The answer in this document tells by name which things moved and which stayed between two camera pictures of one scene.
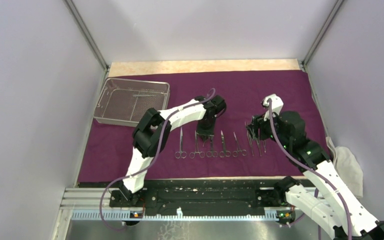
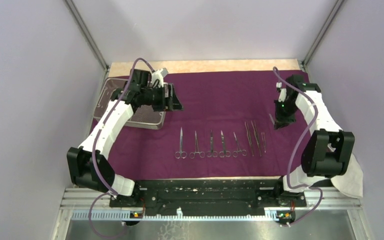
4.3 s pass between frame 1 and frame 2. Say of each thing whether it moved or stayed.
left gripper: moved
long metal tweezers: stayed
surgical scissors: stayed
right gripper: moved
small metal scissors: stayed
